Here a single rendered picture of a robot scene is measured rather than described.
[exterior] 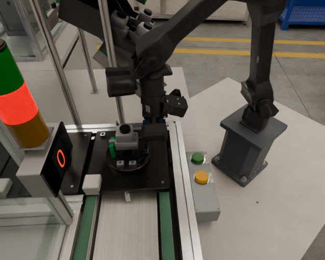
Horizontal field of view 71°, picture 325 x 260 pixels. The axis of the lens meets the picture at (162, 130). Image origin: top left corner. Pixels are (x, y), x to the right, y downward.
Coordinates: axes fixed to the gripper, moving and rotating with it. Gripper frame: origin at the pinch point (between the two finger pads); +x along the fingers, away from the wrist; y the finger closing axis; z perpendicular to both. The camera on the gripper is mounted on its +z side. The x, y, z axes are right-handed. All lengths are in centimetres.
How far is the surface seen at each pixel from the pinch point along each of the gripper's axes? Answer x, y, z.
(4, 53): -31.8, -19.6, -16.8
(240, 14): 97, 378, 157
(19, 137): -19.7, -21.6, -19.9
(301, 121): 25, 25, 64
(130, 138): 1.8, -2.3, -6.9
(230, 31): 113, 346, 133
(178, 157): 14.2, 0.2, 7.2
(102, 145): 11.9, 5.0, -17.7
